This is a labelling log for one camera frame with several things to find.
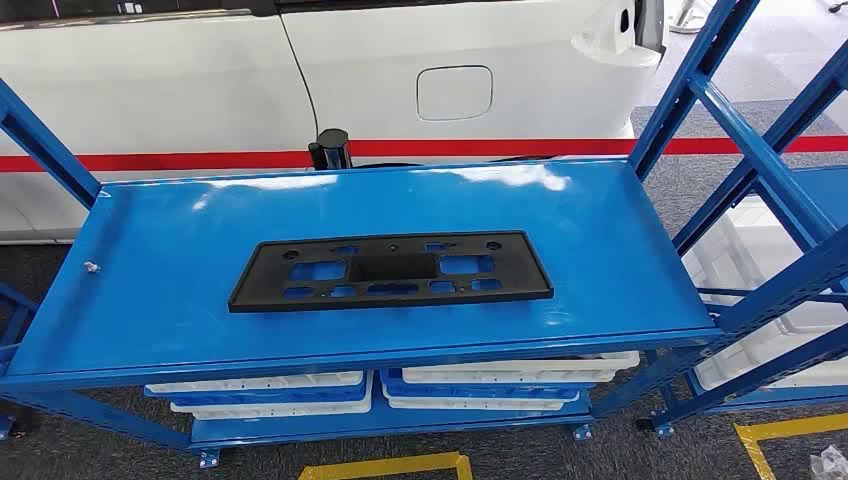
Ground black plastic mounting plate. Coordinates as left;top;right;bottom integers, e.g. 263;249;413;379
227;230;555;314

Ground blue metal shelf rack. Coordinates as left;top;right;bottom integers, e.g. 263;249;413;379
652;39;848;439
0;0;848;470

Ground white plastic crate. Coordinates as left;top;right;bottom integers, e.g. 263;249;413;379
145;370;366;396
680;197;848;334
402;351;642;386
170;377;376;421
694;321;848;393
382;384;582;413

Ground white car body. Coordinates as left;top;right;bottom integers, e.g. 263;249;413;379
0;0;668;244

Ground white stand base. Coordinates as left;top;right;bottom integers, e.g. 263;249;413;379
667;0;717;36

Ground clear plastic bag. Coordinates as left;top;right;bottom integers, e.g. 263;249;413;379
808;444;848;480

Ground black cylindrical barrier post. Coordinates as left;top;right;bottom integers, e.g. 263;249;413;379
307;128;353;171

